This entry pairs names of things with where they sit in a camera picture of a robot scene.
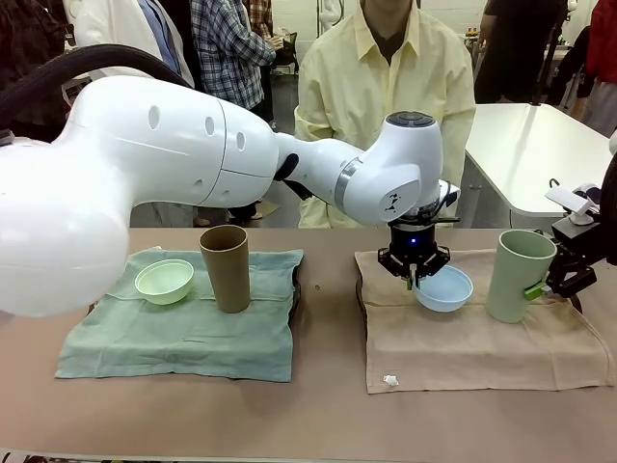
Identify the beige cloth mat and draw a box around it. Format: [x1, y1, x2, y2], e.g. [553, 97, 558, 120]
[354, 248, 616, 395]

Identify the person in black jacket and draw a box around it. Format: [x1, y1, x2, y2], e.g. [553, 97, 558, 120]
[549, 26, 593, 107]

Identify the tall pale green cup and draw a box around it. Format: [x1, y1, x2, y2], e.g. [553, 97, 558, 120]
[485, 230, 559, 324]

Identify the black braided right arm sleeve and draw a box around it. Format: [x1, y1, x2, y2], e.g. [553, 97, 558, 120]
[599, 153, 617, 267]

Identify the black braided arm sleeve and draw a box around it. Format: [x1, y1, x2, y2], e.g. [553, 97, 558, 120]
[599, 153, 617, 267]
[0, 42, 312, 200]

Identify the tall brown cup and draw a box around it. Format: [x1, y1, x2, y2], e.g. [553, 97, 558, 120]
[198, 224, 252, 314]

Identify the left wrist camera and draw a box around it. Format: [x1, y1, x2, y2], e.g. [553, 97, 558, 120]
[436, 180, 462, 211]

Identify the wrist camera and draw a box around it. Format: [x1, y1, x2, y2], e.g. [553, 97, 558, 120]
[544, 182, 602, 227]
[436, 180, 462, 211]

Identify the black braided left arm sleeve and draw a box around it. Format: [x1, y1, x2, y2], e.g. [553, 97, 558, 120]
[0, 42, 312, 200]

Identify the person in red jacket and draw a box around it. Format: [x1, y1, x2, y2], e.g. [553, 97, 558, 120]
[580, 0, 617, 139]

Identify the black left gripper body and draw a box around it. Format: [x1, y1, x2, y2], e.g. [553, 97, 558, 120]
[389, 222, 438, 267]

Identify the light blue bowl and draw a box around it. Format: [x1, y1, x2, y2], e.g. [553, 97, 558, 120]
[414, 263, 474, 314]

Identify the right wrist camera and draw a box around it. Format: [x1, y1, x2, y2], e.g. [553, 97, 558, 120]
[544, 182, 602, 227]

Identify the mint green bowl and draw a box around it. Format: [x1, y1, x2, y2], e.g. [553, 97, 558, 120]
[134, 259, 196, 306]

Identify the person in yellow shirt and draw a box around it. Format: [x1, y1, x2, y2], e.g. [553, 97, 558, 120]
[293, 0, 478, 231]

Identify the teal cloth mat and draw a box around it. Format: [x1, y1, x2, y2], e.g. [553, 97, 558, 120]
[53, 248, 306, 384]

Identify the white side table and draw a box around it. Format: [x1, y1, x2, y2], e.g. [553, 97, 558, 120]
[462, 102, 613, 228]

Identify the person in black t-shirt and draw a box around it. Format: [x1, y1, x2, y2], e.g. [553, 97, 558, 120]
[474, 0, 570, 105]

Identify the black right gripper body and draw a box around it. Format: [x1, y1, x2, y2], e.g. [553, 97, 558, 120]
[550, 218, 606, 267]

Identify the person in plaid shirt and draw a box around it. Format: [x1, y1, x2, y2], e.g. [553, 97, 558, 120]
[190, 0, 280, 223]

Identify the person in dark patterned shirt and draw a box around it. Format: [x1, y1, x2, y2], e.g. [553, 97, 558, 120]
[0, 0, 67, 144]

